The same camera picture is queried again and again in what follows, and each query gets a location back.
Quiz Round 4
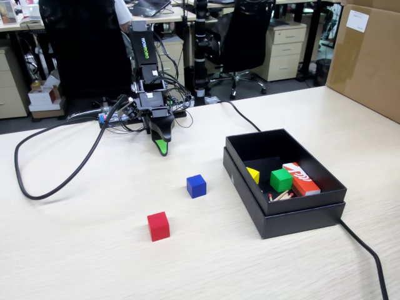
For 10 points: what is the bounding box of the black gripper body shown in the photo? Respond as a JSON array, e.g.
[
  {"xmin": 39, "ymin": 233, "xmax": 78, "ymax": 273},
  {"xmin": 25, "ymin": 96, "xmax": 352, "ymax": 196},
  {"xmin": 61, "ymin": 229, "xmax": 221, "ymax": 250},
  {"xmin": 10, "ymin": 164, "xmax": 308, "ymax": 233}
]
[{"xmin": 136, "ymin": 88, "xmax": 171, "ymax": 119}]

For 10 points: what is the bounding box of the red wooden cube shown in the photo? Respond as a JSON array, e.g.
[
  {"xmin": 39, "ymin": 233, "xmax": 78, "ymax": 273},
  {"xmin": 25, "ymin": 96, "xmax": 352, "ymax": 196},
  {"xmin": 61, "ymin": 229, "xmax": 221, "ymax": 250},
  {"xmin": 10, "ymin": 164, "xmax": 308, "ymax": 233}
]
[{"xmin": 147, "ymin": 211, "xmax": 171, "ymax": 243}]

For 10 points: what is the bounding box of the black open box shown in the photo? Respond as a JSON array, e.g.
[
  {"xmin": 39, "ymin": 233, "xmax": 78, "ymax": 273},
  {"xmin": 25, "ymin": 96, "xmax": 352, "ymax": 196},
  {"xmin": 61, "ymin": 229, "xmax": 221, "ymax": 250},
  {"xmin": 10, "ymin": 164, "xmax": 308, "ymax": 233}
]
[{"xmin": 222, "ymin": 146, "xmax": 347, "ymax": 240}]

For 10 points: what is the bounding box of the light wood office desk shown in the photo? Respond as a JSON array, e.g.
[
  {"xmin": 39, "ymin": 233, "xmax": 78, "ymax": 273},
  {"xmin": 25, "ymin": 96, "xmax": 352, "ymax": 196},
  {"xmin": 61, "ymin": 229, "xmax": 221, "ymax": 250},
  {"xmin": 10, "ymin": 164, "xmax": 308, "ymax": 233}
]
[{"xmin": 0, "ymin": 5, "xmax": 219, "ymax": 33}]

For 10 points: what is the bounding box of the black waste bin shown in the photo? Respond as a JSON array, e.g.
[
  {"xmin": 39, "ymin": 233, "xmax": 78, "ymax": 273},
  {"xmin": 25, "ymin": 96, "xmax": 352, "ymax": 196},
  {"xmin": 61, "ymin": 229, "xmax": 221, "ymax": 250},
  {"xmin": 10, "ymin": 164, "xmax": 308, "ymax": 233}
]
[{"xmin": 313, "ymin": 58, "xmax": 333, "ymax": 88}]

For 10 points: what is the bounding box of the black high-back office chair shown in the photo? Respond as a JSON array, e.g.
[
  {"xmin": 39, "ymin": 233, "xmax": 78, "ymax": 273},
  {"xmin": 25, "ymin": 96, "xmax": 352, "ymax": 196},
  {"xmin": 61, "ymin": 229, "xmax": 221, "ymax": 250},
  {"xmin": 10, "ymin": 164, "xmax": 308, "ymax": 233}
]
[{"xmin": 38, "ymin": 0, "xmax": 134, "ymax": 120}]

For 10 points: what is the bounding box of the black cardboard box tray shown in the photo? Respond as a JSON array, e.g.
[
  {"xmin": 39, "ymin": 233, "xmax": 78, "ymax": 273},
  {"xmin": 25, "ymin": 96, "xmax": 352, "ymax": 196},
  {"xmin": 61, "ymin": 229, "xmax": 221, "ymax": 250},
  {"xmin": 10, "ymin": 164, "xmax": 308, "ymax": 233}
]
[{"xmin": 224, "ymin": 127, "xmax": 349, "ymax": 217}]

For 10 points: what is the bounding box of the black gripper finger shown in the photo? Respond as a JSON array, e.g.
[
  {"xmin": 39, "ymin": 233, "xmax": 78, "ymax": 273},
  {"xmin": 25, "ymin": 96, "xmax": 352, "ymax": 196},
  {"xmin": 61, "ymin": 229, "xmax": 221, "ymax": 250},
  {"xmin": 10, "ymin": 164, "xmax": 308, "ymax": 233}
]
[
  {"xmin": 148, "ymin": 113, "xmax": 175, "ymax": 143},
  {"xmin": 152, "ymin": 137, "xmax": 170, "ymax": 158}
]

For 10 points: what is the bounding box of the blue wooden cube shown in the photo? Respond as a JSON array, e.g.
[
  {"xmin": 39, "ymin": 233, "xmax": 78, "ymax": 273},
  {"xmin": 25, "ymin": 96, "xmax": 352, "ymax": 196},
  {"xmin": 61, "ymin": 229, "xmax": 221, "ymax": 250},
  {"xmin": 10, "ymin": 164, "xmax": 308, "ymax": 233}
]
[{"xmin": 186, "ymin": 174, "xmax": 208, "ymax": 199}]

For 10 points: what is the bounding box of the person in white shirt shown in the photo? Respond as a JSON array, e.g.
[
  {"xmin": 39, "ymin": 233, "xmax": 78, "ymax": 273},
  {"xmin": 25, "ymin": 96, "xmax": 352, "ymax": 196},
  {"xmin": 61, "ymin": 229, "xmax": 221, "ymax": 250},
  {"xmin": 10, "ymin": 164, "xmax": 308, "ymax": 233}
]
[{"xmin": 113, "ymin": 0, "xmax": 134, "ymax": 34}]

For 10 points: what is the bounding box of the black power cable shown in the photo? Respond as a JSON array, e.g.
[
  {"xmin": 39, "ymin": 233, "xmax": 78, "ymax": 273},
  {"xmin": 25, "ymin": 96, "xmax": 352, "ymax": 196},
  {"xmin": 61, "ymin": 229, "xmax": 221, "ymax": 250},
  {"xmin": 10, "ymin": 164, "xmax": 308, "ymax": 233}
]
[{"xmin": 217, "ymin": 99, "xmax": 390, "ymax": 300}]

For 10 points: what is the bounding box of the black laptop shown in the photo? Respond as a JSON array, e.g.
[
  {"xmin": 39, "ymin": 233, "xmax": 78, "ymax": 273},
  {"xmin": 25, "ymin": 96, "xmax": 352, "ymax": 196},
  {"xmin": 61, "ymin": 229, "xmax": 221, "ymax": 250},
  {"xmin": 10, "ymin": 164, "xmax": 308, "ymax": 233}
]
[{"xmin": 127, "ymin": 0, "xmax": 173, "ymax": 18}]

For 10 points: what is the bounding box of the orange and white matchbox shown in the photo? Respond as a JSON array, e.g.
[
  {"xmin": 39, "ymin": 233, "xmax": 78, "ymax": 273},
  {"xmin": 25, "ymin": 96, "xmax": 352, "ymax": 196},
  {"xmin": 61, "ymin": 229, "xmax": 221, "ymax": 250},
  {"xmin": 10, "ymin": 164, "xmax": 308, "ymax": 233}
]
[{"xmin": 282, "ymin": 161, "xmax": 322, "ymax": 198}]

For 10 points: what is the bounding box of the green wooden cube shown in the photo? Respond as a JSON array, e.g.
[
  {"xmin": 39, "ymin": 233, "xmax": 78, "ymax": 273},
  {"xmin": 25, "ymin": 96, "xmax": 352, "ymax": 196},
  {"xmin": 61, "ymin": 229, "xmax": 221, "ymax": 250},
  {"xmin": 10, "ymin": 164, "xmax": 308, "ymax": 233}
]
[{"xmin": 269, "ymin": 168, "xmax": 294, "ymax": 193}]

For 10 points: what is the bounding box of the black vertical stand pole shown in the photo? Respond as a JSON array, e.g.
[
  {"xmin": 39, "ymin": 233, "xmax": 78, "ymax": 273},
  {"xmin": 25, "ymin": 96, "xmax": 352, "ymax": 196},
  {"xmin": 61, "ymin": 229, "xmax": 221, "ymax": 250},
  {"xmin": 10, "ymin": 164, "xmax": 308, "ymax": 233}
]
[{"xmin": 192, "ymin": 0, "xmax": 209, "ymax": 106}]

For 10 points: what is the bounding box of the beige drawer cabinet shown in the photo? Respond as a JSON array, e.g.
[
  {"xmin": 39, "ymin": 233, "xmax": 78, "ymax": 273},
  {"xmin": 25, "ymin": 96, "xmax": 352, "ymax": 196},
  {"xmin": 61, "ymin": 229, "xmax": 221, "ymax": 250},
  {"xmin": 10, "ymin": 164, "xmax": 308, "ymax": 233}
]
[{"xmin": 0, "ymin": 46, "xmax": 29, "ymax": 120}]

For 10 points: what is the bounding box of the small framed picture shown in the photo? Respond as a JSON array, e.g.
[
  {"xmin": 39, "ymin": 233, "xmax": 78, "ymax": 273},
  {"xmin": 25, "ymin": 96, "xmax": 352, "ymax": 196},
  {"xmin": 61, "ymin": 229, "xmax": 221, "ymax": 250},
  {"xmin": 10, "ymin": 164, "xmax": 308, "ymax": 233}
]
[{"xmin": 0, "ymin": 0, "xmax": 18, "ymax": 25}]

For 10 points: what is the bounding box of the black mesh swivel chair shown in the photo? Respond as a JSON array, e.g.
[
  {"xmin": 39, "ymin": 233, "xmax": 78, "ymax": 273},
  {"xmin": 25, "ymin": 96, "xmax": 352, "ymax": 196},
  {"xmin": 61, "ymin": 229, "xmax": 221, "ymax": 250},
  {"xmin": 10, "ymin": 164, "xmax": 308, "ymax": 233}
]
[{"xmin": 207, "ymin": 0, "xmax": 276, "ymax": 100}]

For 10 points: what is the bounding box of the yellow wooden block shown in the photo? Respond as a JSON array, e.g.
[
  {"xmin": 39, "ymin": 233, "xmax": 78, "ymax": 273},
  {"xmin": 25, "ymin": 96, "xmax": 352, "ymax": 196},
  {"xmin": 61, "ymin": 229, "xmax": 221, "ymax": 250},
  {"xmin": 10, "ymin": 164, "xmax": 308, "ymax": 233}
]
[{"xmin": 245, "ymin": 166, "xmax": 261, "ymax": 186}]

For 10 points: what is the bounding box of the cream drawer pedestal with wires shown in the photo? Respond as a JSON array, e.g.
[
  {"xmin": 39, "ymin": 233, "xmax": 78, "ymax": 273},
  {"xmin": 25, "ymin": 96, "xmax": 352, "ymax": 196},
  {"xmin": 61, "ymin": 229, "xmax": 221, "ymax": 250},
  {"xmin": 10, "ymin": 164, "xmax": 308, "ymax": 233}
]
[{"xmin": 154, "ymin": 35, "xmax": 186, "ymax": 86}]

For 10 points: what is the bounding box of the controller board with thin wires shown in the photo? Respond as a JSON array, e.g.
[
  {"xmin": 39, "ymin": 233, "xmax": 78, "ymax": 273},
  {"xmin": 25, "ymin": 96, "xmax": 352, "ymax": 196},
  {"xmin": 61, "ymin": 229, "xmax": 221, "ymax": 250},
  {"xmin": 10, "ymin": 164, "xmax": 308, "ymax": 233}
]
[{"xmin": 97, "ymin": 95, "xmax": 194, "ymax": 134}]

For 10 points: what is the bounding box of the stack of white boxes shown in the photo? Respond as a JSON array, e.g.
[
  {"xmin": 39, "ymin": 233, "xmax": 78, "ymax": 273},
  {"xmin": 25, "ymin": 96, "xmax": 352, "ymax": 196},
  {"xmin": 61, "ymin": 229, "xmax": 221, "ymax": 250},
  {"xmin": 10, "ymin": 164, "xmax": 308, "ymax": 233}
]
[{"xmin": 27, "ymin": 79, "xmax": 66, "ymax": 120}]

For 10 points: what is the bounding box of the thick black camera cable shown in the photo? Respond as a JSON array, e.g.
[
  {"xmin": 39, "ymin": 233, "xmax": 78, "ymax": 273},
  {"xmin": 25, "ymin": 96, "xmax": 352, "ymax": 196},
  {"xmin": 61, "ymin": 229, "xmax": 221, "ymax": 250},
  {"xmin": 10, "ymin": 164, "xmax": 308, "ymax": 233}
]
[{"xmin": 13, "ymin": 94, "xmax": 131, "ymax": 201}]

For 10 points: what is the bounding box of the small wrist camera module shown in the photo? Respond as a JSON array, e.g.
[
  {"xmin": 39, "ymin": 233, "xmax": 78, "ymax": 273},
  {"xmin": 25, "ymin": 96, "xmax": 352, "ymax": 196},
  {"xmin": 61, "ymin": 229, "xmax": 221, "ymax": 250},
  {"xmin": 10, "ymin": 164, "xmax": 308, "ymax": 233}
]
[{"xmin": 119, "ymin": 99, "xmax": 139, "ymax": 119}]

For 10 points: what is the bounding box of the large brown cardboard box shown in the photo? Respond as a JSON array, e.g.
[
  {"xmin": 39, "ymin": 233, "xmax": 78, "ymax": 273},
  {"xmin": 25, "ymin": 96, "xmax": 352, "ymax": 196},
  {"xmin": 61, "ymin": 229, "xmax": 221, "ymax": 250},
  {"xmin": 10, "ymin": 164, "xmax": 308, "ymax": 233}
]
[{"xmin": 324, "ymin": 0, "xmax": 400, "ymax": 124}]

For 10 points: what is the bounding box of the cream three-drawer pedestal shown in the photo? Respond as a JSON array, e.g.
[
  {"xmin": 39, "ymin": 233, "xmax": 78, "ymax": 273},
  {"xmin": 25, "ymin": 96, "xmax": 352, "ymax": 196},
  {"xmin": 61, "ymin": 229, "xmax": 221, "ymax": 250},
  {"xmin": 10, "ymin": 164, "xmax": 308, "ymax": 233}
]
[{"xmin": 254, "ymin": 22, "xmax": 308, "ymax": 83}]

